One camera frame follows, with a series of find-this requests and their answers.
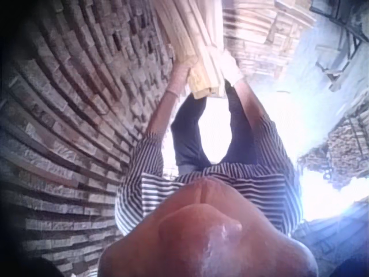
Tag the dark metal frame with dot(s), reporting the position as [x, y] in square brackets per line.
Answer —
[344, 24]

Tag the person's right hand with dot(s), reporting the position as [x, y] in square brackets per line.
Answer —
[232, 67]

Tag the bundle of pale wooden slats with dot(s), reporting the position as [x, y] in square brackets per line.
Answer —
[191, 49]

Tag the person's left hand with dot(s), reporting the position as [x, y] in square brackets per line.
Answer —
[178, 76]

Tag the large stack of grey timber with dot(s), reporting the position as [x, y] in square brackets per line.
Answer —
[78, 115]

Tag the low grey timber stack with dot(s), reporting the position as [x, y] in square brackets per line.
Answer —
[331, 242]

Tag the pale stacked timber pile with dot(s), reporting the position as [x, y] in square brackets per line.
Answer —
[259, 37]

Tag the brown stacked timber pile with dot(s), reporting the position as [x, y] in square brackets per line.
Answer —
[337, 153]

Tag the person's legs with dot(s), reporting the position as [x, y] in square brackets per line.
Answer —
[187, 135]

